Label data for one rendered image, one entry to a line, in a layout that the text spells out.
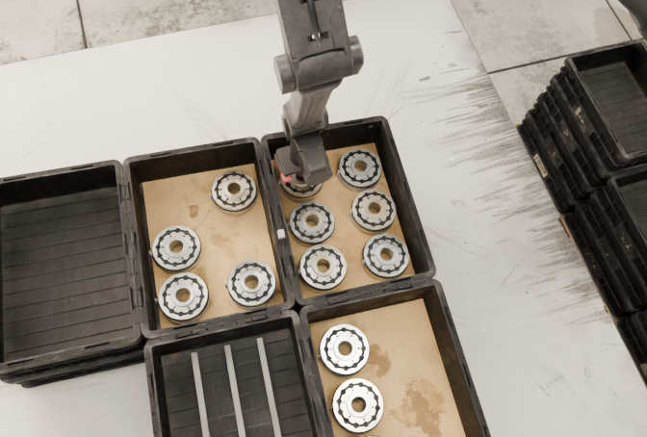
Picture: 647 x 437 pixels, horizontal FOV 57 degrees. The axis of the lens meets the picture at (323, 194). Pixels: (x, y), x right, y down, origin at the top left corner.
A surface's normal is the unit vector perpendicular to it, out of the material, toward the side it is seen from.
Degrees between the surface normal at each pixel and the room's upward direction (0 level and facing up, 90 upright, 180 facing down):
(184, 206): 0
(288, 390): 0
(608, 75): 0
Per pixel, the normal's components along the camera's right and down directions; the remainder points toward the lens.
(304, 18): 0.22, 0.43
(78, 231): 0.08, -0.42
